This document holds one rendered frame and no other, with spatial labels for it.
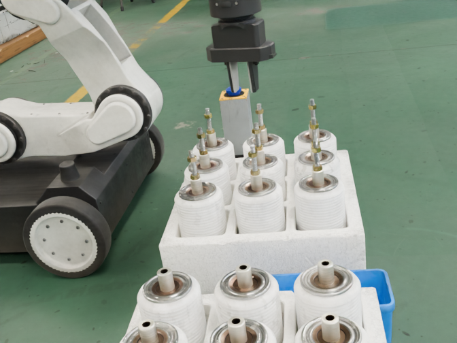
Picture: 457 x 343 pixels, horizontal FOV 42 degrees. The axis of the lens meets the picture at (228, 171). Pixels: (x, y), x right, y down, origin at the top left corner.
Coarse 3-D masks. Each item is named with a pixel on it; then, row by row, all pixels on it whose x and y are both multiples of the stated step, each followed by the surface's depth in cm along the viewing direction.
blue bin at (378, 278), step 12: (276, 276) 110; (288, 276) 110; (360, 276) 108; (372, 276) 108; (384, 276) 106; (288, 288) 111; (384, 288) 106; (384, 300) 107; (384, 312) 99; (384, 324) 100
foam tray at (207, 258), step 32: (288, 160) 141; (288, 192) 126; (352, 192) 123; (288, 224) 114; (352, 224) 111; (192, 256) 114; (224, 256) 113; (256, 256) 112; (288, 256) 111; (320, 256) 111; (352, 256) 110
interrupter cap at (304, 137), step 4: (304, 132) 136; (308, 132) 136; (320, 132) 135; (324, 132) 134; (328, 132) 134; (300, 136) 134; (304, 136) 134; (308, 136) 134; (320, 136) 134; (324, 136) 132; (328, 136) 132; (300, 140) 132; (304, 140) 132; (308, 140) 132; (320, 140) 130; (324, 140) 131
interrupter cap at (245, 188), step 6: (246, 180) 117; (264, 180) 116; (270, 180) 116; (240, 186) 115; (246, 186) 115; (264, 186) 114; (270, 186) 113; (276, 186) 113; (240, 192) 113; (246, 192) 113; (252, 192) 112; (258, 192) 112; (264, 192) 112; (270, 192) 111
